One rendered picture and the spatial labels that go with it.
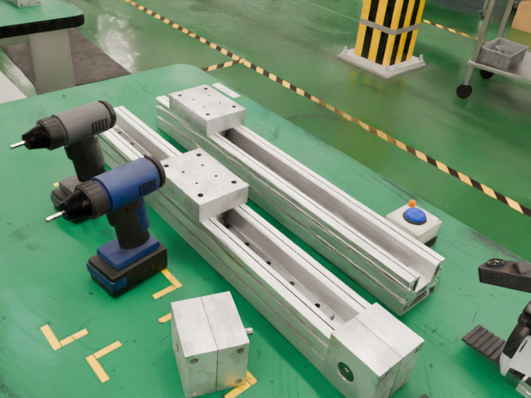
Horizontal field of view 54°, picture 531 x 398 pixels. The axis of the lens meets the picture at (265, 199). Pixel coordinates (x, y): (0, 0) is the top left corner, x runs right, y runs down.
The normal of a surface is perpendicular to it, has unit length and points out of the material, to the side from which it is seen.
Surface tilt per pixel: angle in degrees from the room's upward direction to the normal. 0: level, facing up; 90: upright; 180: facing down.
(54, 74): 90
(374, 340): 0
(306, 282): 90
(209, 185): 0
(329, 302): 90
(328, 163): 0
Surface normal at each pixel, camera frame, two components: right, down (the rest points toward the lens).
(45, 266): 0.07, -0.81
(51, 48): 0.64, 0.49
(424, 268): -0.77, 0.33
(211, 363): 0.33, 0.58
